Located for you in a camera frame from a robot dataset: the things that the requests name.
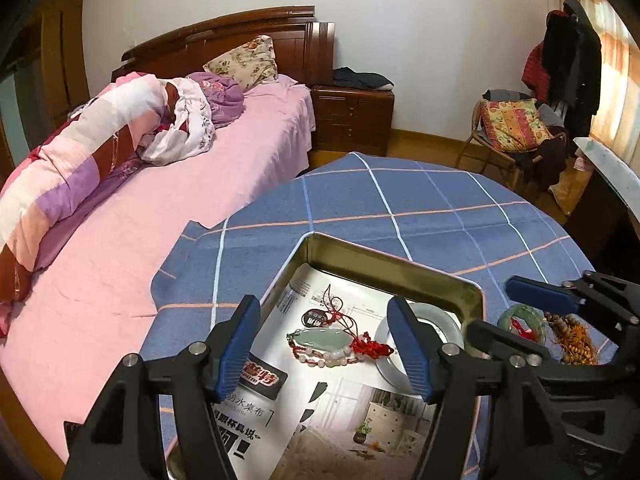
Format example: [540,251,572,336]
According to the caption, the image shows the printed paper sheet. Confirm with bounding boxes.
[212,265,463,480]

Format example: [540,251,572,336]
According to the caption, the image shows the rectangular metal tin box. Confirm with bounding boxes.
[165,232,486,480]

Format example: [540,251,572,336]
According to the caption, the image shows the dark garment on chair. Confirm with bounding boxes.
[530,135,570,191]

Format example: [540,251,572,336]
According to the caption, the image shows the hanging red garment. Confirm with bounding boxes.
[521,42,551,103]

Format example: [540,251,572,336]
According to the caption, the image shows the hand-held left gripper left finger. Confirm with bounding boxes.
[62,295,263,480]

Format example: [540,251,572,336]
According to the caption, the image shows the wooden chair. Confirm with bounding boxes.
[455,89,571,196]

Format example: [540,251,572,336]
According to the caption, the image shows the jade pendant necklace red knot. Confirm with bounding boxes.
[285,284,396,367]

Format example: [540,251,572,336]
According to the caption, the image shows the white translucent bangle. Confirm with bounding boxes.
[374,302,465,392]

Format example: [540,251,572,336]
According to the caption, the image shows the pale green bangle red thread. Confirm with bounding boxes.
[497,304,548,346]

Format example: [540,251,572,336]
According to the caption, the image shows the wooden wardrobe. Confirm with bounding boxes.
[0,0,91,161]

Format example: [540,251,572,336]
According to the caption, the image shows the dark folded clothes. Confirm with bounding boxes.
[332,66,395,92]

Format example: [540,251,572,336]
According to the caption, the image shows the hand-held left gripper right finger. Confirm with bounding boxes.
[386,295,571,480]

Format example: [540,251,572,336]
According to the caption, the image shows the wooden bead bracelet orange tassel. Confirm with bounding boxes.
[544,311,601,367]

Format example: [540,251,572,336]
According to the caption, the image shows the black phone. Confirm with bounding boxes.
[62,420,85,455]

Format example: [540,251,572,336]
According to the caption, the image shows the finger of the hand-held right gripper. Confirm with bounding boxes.
[505,270,640,331]
[466,319,551,368]

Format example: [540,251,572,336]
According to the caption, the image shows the wooden nightstand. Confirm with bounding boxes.
[309,84,396,157]

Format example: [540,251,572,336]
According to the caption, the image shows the hanging black coat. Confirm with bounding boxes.
[542,0,602,133]

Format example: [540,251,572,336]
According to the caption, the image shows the floral pillow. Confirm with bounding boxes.
[202,35,279,93]

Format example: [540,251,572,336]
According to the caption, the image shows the colourful patterned cushion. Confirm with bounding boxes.
[479,99,555,153]

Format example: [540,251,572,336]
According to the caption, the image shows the pink purple patchwork quilt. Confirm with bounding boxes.
[0,72,173,306]

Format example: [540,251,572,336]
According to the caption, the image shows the patterned orange curtain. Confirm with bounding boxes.
[557,0,640,171]

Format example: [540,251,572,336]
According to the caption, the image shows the desk with white top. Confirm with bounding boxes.
[570,136,640,261]

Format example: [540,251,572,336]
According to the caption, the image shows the pink bed with headboard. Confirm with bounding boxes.
[0,74,315,461]

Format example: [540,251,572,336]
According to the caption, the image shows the blue plaid cloth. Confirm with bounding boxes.
[140,151,618,480]

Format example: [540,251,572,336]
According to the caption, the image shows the wooden bed headboard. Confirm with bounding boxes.
[111,6,336,86]

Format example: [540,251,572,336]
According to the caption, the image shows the purple cloth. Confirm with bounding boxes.
[185,71,246,128]

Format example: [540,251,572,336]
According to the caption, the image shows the white floral blanket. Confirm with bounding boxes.
[137,77,216,167]

